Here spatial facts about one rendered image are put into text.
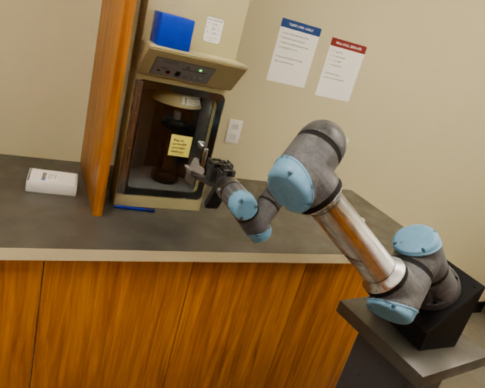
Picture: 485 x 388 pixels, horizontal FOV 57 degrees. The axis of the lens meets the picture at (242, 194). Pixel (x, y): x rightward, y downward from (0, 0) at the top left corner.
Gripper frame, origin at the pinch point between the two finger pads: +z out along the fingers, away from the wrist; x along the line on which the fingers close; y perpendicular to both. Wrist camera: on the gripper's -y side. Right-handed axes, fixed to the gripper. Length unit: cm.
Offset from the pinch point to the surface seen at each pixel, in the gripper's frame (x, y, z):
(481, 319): -275, -114, 42
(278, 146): -58, -2, 52
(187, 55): 14.8, 35.6, -2.0
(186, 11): 14, 48, 9
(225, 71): 0.7, 33.2, 0.2
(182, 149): 6.4, 3.4, 8.1
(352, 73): -87, 40, 52
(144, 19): 26, 42, 10
